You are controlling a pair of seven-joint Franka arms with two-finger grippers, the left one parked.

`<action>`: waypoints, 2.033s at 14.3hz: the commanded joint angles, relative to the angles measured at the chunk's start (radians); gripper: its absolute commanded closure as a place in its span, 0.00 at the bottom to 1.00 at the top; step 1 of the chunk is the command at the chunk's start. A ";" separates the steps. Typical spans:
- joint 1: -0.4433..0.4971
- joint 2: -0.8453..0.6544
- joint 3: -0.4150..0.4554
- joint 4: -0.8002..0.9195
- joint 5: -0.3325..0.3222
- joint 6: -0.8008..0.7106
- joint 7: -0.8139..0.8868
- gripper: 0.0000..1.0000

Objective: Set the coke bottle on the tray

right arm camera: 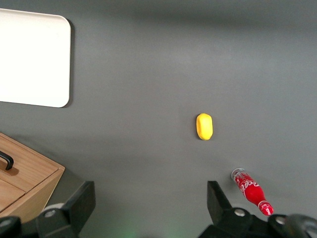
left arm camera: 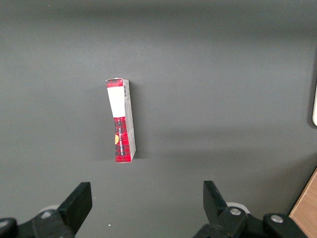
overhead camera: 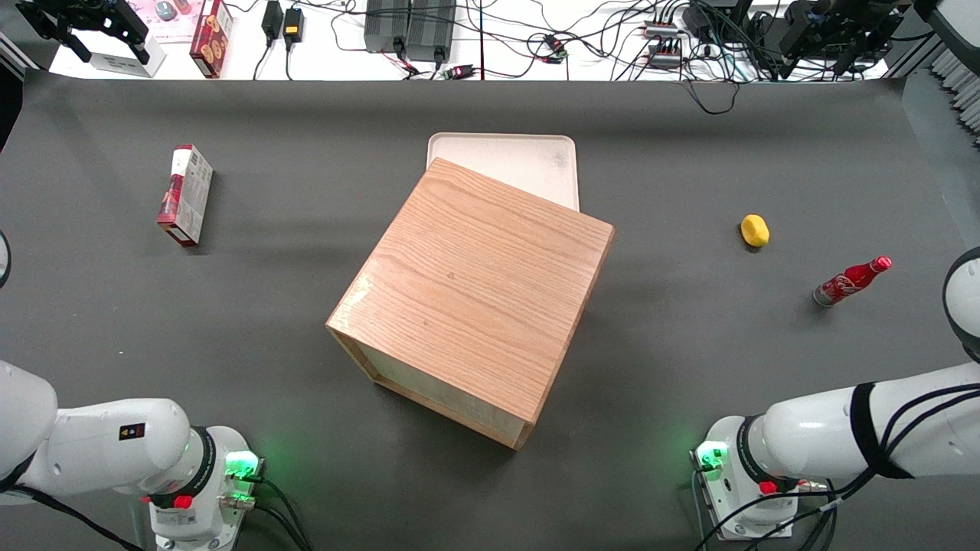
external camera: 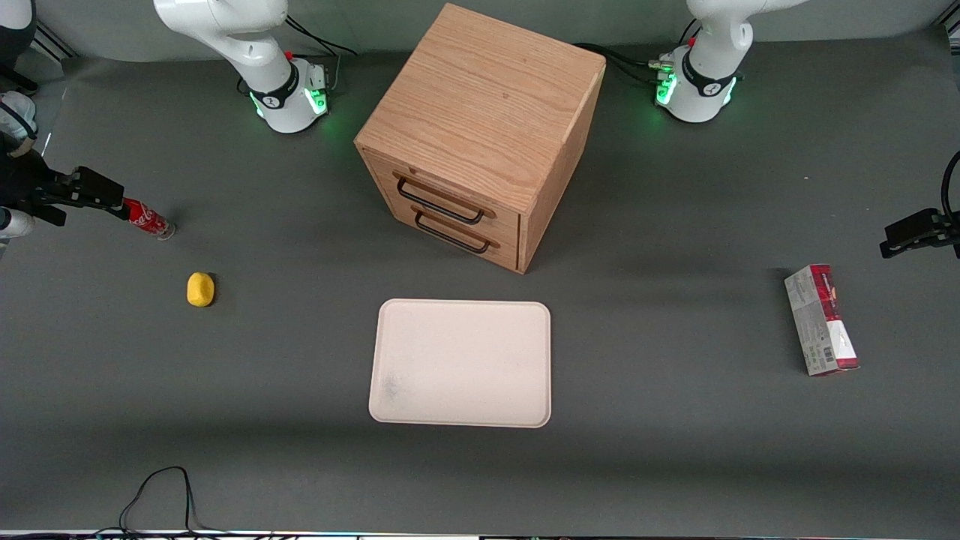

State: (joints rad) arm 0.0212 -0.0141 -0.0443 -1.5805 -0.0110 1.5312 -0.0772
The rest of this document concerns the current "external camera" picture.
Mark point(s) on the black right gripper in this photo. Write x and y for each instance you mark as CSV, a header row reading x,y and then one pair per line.
x,y
22,182

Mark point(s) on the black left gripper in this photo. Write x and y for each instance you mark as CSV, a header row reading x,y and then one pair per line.
x,y
946,227

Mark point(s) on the small red coke bottle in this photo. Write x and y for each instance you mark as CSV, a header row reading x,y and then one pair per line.
x,y
148,217

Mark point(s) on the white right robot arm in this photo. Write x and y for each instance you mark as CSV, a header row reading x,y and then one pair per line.
x,y
255,67

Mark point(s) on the beige rectangular tray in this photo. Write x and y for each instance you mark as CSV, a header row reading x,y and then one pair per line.
x,y
461,364

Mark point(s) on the red and grey carton box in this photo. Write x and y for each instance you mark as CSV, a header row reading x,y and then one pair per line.
x,y
821,322

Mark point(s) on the yellow lemon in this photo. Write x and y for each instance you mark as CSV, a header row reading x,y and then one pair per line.
x,y
200,289

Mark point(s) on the wooden drawer front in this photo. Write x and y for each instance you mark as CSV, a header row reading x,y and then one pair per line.
x,y
450,191
495,249

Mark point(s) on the wooden drawer cabinet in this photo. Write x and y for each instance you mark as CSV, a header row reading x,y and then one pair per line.
x,y
480,97

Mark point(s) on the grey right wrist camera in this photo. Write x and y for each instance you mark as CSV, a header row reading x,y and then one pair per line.
x,y
15,223

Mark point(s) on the aluminium frame rail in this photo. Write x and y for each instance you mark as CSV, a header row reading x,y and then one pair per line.
x,y
52,41
951,34

